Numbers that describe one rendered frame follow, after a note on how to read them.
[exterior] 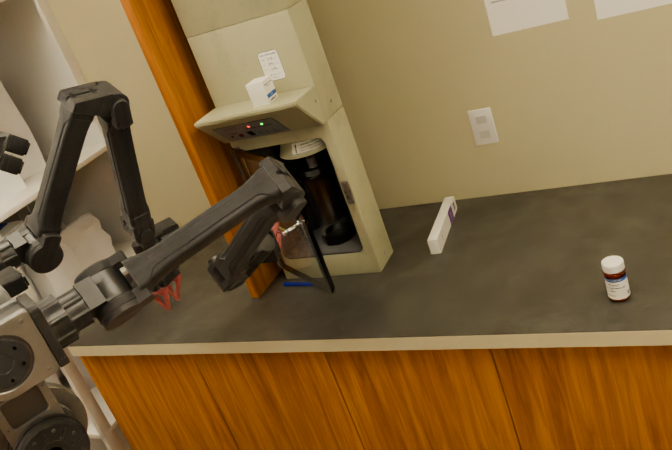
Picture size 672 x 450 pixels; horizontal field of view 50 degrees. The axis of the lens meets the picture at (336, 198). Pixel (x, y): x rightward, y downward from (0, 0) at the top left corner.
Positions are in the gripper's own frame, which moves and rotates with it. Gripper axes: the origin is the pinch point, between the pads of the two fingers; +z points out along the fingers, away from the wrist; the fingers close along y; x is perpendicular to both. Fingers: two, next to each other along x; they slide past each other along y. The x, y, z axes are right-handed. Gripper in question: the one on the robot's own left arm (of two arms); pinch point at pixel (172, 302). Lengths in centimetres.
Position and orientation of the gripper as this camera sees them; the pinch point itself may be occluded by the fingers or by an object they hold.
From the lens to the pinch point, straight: 203.1
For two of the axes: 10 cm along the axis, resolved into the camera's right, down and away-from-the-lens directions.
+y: 3.8, -4.7, 8.0
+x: -8.7, 1.2, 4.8
